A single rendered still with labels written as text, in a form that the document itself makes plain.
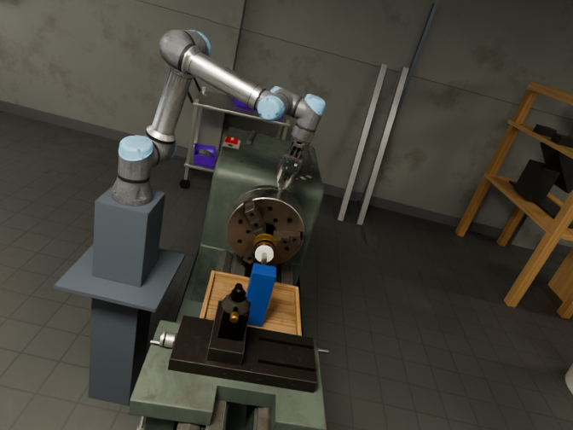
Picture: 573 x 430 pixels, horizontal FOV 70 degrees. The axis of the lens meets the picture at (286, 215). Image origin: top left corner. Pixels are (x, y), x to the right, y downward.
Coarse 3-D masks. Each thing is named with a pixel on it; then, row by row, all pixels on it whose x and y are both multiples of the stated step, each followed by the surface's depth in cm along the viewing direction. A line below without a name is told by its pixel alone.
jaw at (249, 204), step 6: (246, 204) 158; (252, 204) 158; (246, 210) 156; (252, 210) 154; (252, 216) 155; (258, 216) 156; (252, 222) 155; (258, 222) 154; (264, 222) 161; (252, 228) 155; (258, 228) 155; (264, 228) 158; (258, 234) 154
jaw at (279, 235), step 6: (276, 234) 160; (282, 234) 160; (288, 234) 161; (294, 234) 161; (300, 234) 164; (276, 240) 156; (282, 240) 158; (288, 240) 158; (294, 240) 161; (282, 246) 159
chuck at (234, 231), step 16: (256, 192) 162; (272, 192) 161; (240, 208) 158; (272, 208) 158; (288, 208) 158; (240, 224) 162; (272, 224) 162; (288, 224) 162; (240, 240) 165; (240, 256) 168; (288, 256) 169
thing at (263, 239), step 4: (256, 236) 155; (260, 236) 154; (264, 236) 153; (268, 236) 153; (272, 236) 154; (256, 240) 154; (260, 240) 151; (264, 240) 151; (268, 240) 151; (272, 240) 153; (256, 244) 152; (260, 244) 150; (264, 244) 149; (268, 244) 150; (272, 244) 152; (276, 244) 156; (256, 248) 150; (272, 248) 150
